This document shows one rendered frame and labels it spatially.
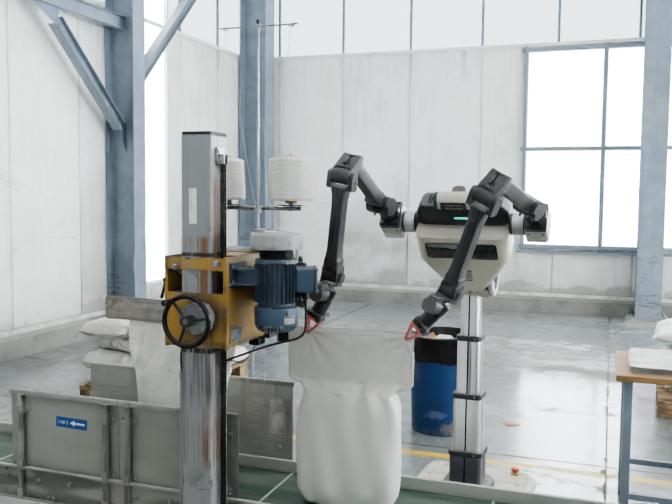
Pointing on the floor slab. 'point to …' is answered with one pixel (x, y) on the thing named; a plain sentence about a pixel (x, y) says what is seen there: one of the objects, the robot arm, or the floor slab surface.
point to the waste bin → (434, 382)
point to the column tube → (192, 485)
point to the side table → (630, 431)
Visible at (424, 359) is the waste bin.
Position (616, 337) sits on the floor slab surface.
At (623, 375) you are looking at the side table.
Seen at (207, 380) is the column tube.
